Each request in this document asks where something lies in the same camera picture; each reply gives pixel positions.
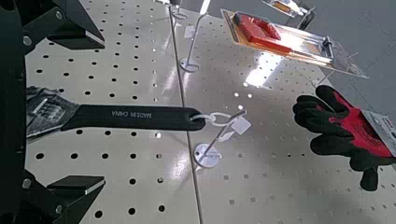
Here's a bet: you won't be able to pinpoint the black adjustable wrench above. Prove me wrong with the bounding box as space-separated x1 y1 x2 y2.
26 86 207 138

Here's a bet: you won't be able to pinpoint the white square price tag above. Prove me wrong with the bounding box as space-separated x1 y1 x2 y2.
231 117 252 135
183 25 196 40

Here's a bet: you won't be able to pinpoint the clear packaged item with card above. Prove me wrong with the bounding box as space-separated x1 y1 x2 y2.
261 0 316 19

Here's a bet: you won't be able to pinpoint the black and red work gloves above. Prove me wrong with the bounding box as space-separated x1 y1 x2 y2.
292 84 396 192

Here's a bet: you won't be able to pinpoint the red tool in blister pack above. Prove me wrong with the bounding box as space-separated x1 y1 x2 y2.
220 8 371 79

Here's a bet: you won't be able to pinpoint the white cable tie loop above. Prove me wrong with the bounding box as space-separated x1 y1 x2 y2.
190 111 233 128

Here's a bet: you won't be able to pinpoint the white perforated pegboard panel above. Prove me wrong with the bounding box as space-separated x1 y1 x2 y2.
169 8 396 224
24 0 202 224

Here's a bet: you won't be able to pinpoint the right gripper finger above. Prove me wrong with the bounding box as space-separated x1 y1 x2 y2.
21 0 106 54
18 173 106 224

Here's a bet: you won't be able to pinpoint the white metal pegboard hook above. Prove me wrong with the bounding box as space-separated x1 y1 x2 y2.
179 0 210 74
192 109 248 170
169 0 190 21

